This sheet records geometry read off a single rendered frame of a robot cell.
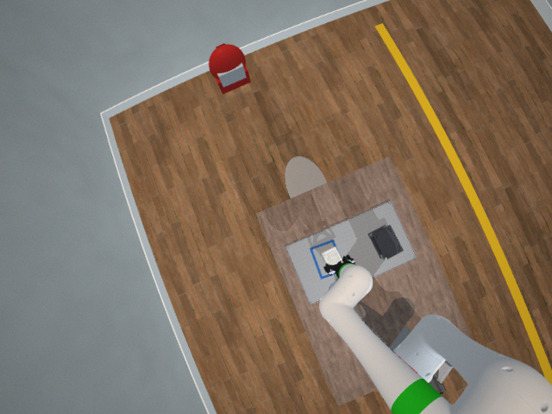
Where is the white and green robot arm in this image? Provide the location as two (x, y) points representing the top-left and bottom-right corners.
(319, 260), (552, 414)

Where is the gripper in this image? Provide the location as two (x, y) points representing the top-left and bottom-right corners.
(323, 254), (355, 276)

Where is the dark grey rectangular frame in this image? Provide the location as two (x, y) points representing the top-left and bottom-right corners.
(368, 225), (404, 260)

